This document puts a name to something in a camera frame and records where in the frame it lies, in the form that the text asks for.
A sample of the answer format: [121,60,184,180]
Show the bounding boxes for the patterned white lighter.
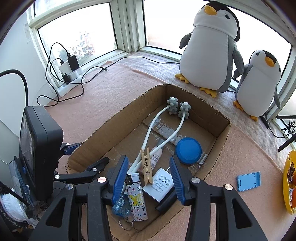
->
[125,173,148,221]

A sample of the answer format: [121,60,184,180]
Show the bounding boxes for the yellow bowl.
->
[282,150,295,215]

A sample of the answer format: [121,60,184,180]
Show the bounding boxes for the blue round container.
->
[175,137,202,165]

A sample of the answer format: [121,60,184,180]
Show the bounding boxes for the white neck massager grey balls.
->
[118,107,198,174]

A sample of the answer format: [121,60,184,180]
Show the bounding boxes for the small white tube bottle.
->
[150,149,163,170]

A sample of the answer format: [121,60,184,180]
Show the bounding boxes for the white charger block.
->
[59,62,72,75]

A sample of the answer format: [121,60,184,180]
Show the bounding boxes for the wooden clothespin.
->
[140,147,153,185]

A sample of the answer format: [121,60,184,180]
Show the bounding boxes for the black phone on mount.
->
[20,106,63,201]

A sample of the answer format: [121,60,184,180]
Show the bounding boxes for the brown cardboard box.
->
[67,84,231,241]

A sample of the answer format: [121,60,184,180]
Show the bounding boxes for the black charger plug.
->
[67,54,80,71]

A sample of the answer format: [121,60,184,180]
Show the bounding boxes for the small black plug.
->
[62,73,71,84]

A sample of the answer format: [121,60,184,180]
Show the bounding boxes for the white power strip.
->
[58,67,82,97]

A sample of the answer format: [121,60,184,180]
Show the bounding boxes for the large plush penguin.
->
[175,1,244,98]

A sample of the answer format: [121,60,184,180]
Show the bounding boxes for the blue phone stand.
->
[236,172,261,192]

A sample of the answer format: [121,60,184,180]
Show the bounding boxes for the small plush penguin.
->
[233,50,281,121]

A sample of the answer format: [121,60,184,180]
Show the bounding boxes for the white power adapter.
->
[142,168,174,202]

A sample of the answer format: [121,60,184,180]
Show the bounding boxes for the blue plastic keychain with ring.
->
[112,194,134,230]

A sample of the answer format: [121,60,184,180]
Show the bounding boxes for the black charging cable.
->
[36,42,181,107]

